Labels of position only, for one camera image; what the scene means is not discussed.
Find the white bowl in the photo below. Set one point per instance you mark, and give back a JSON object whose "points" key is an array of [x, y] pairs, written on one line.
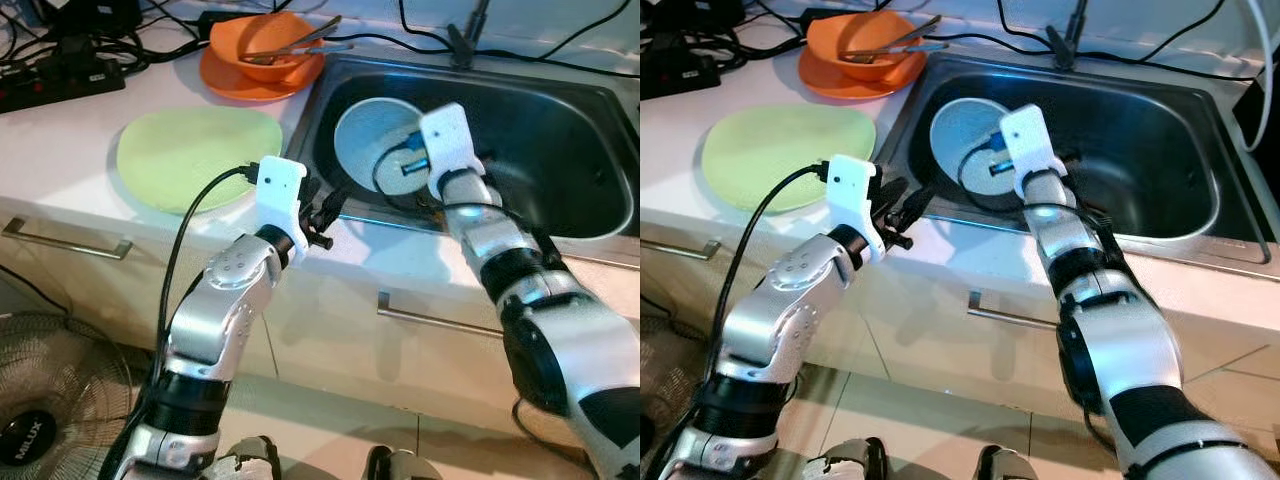
{"points": [[365, 125], [955, 125]]}

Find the light green plate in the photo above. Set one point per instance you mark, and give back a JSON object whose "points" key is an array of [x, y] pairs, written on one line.
{"points": [[780, 155], [190, 155]]}

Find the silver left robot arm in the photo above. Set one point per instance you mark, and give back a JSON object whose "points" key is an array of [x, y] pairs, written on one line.
{"points": [[215, 320], [790, 320]]}

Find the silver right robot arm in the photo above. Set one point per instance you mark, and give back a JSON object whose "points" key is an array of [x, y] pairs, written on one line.
{"points": [[570, 330], [1130, 340]]}

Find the black faucet base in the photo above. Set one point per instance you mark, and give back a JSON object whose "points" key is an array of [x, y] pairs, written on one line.
{"points": [[465, 50], [1063, 50]]}

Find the silver metal utensil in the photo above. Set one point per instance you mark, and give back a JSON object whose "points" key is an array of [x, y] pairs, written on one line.
{"points": [[900, 50], [910, 33], [300, 52], [310, 35]]}

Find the stainless steel sink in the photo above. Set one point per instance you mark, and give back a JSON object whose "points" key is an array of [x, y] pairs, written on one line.
{"points": [[560, 150], [1160, 150]]}

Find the orange bowl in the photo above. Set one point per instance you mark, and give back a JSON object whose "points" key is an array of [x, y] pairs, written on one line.
{"points": [[260, 35], [858, 35]]}

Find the black power strip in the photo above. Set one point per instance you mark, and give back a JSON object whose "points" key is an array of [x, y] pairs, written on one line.
{"points": [[675, 78], [60, 85]]}

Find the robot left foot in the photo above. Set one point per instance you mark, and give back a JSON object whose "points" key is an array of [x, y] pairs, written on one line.
{"points": [[250, 460], [848, 462]]}

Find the black power adapter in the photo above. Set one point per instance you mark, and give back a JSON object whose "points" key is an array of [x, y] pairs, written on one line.
{"points": [[700, 12], [95, 15]]}

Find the black floor fan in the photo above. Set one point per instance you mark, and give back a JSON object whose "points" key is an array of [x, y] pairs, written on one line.
{"points": [[670, 400], [60, 380]]}

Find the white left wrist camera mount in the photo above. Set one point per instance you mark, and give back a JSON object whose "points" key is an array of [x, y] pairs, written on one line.
{"points": [[280, 185], [850, 185]]}

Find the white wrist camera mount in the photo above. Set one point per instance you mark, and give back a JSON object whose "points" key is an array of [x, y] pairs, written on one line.
{"points": [[850, 185], [1030, 140], [450, 140], [280, 185]]}

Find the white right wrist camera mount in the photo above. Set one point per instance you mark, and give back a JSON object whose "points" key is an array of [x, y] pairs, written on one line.
{"points": [[1030, 140], [450, 140]]}

